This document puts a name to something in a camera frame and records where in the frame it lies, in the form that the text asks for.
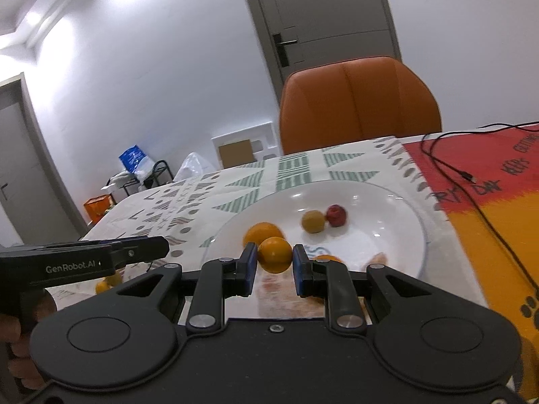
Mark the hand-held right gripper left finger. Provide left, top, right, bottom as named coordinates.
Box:
left=107, top=243, right=258, bottom=332

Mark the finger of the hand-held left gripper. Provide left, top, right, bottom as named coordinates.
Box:
left=108, top=236, right=170, bottom=268

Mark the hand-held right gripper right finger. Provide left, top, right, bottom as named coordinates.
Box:
left=293, top=244, right=445, bottom=334

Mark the round orange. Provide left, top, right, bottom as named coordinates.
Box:
left=243, top=222, right=285, bottom=248
left=258, top=237, right=293, bottom=273

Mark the yellow-green round fruit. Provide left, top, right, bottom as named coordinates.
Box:
left=300, top=209, right=327, bottom=234
left=95, top=271, right=124, bottom=295

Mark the small red apple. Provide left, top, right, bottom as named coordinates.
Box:
left=325, top=204, right=348, bottom=227

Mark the peeled orange segment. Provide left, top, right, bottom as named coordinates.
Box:
left=363, top=251, right=390, bottom=270

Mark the white bowl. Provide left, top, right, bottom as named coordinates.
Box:
left=202, top=181, right=430, bottom=287

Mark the person's left hand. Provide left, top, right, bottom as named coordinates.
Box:
left=0, top=290, right=57, bottom=390

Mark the orange paper bag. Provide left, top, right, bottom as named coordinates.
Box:
left=83, top=194, right=114, bottom=225

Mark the white plastic item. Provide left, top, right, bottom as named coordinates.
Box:
left=101, top=172, right=140, bottom=191

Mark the black metal rack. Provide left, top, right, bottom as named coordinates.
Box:
left=139, top=160, right=175, bottom=190

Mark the blue and white bag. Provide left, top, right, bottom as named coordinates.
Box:
left=119, top=145, right=156, bottom=179

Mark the white plastic bag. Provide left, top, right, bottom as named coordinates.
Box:
left=173, top=151, right=217, bottom=182

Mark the grey side door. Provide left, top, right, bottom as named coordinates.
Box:
left=0, top=73, right=85, bottom=247

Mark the brown cardboard sheet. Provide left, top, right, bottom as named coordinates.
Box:
left=218, top=139, right=255, bottom=168

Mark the white foam packing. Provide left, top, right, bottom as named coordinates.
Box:
left=211, top=122, right=282, bottom=169

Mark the orange chair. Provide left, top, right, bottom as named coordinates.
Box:
left=279, top=56, right=443, bottom=155

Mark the red orange printed cloth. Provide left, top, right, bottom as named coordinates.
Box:
left=402, top=124, right=539, bottom=404

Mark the black cable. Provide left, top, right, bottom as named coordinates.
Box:
left=421, top=123, right=539, bottom=299

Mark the black door handle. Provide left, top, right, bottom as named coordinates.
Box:
left=272, top=33, right=299, bottom=67

